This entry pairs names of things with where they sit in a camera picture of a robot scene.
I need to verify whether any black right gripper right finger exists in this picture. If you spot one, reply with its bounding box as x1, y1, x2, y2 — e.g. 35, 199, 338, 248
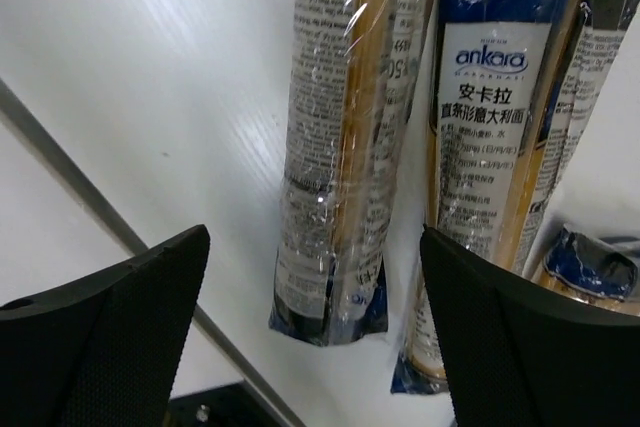
420, 227, 639, 426

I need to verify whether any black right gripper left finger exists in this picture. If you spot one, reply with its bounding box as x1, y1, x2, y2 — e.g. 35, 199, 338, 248
1, 225, 210, 426

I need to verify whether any spaghetti bag label side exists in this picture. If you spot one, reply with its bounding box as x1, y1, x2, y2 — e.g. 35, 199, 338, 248
511, 0, 639, 315
389, 0, 591, 396
269, 0, 434, 347

